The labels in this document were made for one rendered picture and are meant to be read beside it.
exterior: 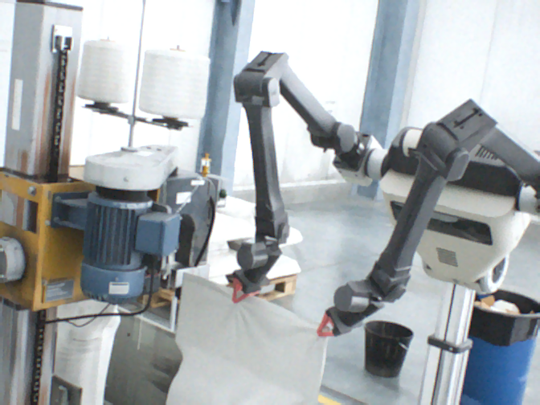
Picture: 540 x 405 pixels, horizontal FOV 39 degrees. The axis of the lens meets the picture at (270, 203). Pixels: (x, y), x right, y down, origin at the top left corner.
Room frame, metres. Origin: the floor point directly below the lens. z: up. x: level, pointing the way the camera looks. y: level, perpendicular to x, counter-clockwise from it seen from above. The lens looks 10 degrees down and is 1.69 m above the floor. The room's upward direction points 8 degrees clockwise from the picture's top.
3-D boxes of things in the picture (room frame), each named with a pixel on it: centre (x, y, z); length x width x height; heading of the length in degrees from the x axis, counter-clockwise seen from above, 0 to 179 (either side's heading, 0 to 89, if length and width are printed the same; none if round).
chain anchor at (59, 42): (1.85, 0.53, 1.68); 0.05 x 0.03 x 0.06; 143
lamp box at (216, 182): (2.31, 0.18, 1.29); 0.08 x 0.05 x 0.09; 53
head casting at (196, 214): (2.26, 0.35, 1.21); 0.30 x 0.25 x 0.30; 53
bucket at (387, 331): (4.34, -0.79, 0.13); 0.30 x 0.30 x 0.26
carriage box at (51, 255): (1.97, 0.53, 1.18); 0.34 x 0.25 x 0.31; 143
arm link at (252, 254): (1.91, 0.01, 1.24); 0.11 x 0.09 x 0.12; 144
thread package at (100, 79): (2.08, 0.48, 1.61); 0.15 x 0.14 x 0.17; 53
